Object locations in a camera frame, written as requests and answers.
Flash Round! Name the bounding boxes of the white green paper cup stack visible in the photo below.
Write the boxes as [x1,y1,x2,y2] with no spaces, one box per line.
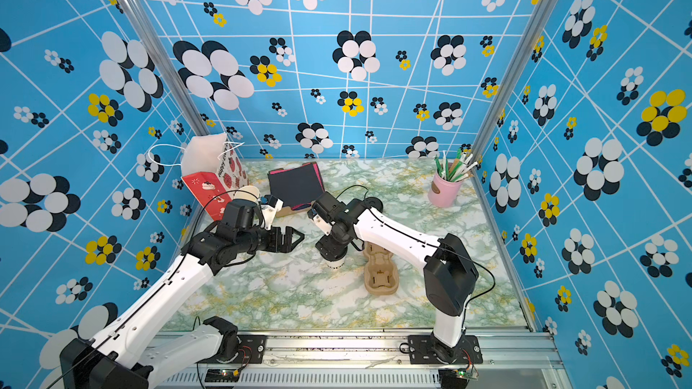
[231,185,261,203]

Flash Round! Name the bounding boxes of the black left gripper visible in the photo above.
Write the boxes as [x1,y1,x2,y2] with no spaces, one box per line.
[239,223,306,254]

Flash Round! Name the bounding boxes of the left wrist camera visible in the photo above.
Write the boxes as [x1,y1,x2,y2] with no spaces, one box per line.
[259,194,283,231]

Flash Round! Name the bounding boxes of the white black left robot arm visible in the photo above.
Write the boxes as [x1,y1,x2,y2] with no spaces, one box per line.
[54,196,305,388]

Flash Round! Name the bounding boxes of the pink cup straw holder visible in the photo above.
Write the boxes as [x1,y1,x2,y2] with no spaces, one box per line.
[428,173,462,208]

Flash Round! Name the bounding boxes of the red white paper gift bag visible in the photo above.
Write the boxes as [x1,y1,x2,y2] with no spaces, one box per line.
[154,133,252,221]

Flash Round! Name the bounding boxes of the aluminium corner post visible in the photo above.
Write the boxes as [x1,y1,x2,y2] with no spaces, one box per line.
[119,0,209,136]
[469,0,580,158]

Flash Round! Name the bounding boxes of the left aluminium corner post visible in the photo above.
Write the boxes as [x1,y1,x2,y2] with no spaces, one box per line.
[119,0,209,136]

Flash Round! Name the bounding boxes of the brown pulp cup carrier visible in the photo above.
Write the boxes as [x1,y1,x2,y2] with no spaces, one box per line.
[362,242,399,296]

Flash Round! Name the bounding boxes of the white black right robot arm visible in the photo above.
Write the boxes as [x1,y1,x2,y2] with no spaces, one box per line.
[308,192,479,364]

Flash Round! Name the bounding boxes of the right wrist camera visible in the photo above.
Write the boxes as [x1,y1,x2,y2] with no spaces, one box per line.
[308,209,332,235]

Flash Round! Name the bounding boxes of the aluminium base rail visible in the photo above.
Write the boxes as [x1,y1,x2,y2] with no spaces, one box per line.
[144,327,573,388]

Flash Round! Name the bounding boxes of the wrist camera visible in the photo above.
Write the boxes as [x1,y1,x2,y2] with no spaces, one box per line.
[259,194,283,231]
[308,209,332,235]

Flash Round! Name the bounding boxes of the black plastic cup lids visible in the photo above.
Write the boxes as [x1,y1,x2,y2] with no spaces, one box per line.
[364,197,384,213]

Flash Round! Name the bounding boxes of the green white wrapped straws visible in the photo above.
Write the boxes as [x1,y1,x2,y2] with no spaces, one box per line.
[435,149,479,183]

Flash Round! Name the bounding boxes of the right aluminium corner post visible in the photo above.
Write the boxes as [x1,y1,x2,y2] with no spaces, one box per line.
[469,0,580,158]

